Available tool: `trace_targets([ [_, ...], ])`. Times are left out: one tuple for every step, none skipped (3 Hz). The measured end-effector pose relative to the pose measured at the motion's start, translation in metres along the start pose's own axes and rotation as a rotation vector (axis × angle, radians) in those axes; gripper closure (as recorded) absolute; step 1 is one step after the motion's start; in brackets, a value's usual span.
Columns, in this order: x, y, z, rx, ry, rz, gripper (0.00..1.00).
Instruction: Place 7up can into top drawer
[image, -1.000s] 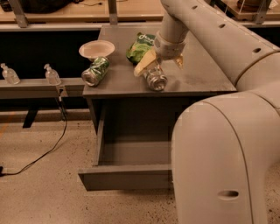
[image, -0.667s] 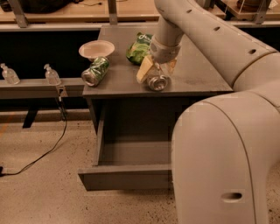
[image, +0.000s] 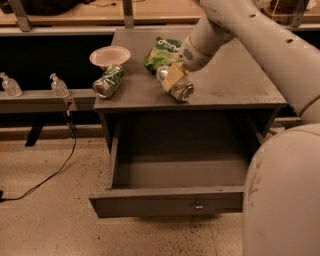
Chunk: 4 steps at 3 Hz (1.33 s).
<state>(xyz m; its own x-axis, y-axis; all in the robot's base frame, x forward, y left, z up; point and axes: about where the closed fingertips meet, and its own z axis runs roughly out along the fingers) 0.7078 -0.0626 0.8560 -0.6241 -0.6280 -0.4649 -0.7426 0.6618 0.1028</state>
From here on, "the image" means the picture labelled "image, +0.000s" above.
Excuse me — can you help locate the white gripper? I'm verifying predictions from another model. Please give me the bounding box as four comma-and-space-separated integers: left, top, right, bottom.
161, 36, 212, 92

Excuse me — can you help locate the silver 7up can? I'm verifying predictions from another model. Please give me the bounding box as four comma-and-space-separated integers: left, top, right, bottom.
156, 66, 194, 102

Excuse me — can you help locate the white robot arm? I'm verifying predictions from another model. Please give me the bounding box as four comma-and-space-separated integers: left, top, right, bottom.
162, 0, 320, 256

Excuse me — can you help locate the crushed green soda can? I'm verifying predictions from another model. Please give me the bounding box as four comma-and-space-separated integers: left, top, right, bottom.
92, 64, 125, 99

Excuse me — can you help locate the grey open top drawer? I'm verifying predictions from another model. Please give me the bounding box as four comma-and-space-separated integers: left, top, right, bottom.
89, 115, 263, 218

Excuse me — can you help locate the metal drawer knob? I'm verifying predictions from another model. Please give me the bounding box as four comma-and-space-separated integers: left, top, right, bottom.
194, 200, 204, 211

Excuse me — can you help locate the green chip bag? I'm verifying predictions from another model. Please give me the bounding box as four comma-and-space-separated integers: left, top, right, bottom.
144, 37, 182, 74

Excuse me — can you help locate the grey cabinet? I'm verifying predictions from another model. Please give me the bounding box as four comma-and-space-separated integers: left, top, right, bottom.
93, 25, 288, 154

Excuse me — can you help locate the right clear sanitizer bottle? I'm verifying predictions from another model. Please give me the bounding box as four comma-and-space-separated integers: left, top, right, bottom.
50, 73, 69, 98

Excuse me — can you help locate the clear sanitizer bottle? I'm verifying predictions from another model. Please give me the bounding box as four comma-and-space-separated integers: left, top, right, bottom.
0, 72, 22, 97
50, 73, 69, 98

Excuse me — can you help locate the left clear sanitizer bottle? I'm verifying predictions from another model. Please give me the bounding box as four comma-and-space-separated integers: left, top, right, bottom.
0, 72, 22, 97

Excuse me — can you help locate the grey metal shelf rail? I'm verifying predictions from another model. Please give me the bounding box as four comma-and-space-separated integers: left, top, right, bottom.
0, 89, 96, 114

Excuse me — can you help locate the black floor cable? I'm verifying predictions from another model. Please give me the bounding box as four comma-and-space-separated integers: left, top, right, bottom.
0, 99, 78, 203

